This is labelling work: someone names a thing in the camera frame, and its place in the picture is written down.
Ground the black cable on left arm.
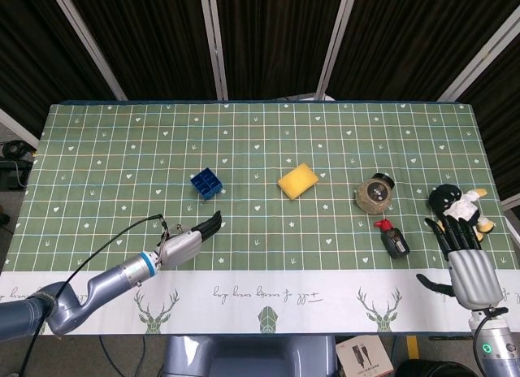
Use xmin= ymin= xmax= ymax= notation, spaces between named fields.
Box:
xmin=19 ymin=214 xmax=170 ymax=377

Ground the black round floor object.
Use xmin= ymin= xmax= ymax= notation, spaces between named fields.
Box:
xmin=395 ymin=357 xmax=481 ymax=377

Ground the dark pleated partition panel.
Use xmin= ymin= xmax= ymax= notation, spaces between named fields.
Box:
xmin=64 ymin=0 xmax=224 ymax=102
xmin=210 ymin=0 xmax=349 ymax=101
xmin=327 ymin=0 xmax=520 ymax=102
xmin=0 ymin=0 xmax=122 ymax=131

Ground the yellow sponge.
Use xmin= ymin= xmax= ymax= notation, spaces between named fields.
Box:
xmin=277 ymin=162 xmax=320 ymax=200

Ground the black bottle with red cap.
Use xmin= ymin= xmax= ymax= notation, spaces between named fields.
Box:
xmin=374 ymin=219 xmax=411 ymax=259

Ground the blue floor cable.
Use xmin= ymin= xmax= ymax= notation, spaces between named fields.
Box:
xmin=98 ymin=335 xmax=124 ymax=377

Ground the round glass jar of grain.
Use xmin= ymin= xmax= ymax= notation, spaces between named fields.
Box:
xmin=356 ymin=173 xmax=396 ymax=215

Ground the green grid deer tablecloth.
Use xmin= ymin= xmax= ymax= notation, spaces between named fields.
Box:
xmin=0 ymin=102 xmax=520 ymax=336

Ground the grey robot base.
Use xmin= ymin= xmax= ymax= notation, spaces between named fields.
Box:
xmin=162 ymin=334 xmax=339 ymax=377

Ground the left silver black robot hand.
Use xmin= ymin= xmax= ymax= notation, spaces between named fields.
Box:
xmin=155 ymin=210 xmax=223 ymax=271

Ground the black white penguin plush toy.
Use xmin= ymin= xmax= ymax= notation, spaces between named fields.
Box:
xmin=428 ymin=183 xmax=495 ymax=243

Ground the black equipment on floor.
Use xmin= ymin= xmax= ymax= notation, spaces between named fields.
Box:
xmin=0 ymin=140 xmax=38 ymax=192

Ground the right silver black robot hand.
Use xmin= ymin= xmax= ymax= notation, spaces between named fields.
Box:
xmin=415 ymin=216 xmax=504 ymax=310

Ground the white partition frame post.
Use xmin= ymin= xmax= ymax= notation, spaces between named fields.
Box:
xmin=47 ymin=0 xmax=128 ymax=102
xmin=315 ymin=0 xmax=361 ymax=102
xmin=197 ymin=0 xmax=229 ymax=101
xmin=437 ymin=5 xmax=520 ymax=103

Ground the white cable product box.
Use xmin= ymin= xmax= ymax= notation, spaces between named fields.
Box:
xmin=336 ymin=337 xmax=396 ymax=377

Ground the blue four-compartment plastic box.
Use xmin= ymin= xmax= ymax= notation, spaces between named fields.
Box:
xmin=190 ymin=169 xmax=223 ymax=201

